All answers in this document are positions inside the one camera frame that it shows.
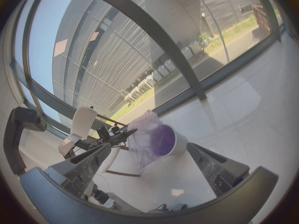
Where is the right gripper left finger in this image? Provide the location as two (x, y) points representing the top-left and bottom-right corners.
(44, 143), (112, 198)

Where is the white trash bin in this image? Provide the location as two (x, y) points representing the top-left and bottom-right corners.
(159, 125), (188, 158)

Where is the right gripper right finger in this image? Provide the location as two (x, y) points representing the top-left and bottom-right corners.
(186, 142), (251, 198)

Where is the white wooden-framed chair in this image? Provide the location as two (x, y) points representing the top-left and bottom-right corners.
(70, 106), (142, 178)

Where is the purple plastic bag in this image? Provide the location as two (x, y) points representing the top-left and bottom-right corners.
(127, 110), (177, 171)

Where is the window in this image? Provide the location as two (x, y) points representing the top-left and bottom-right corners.
(9, 0), (285, 135)

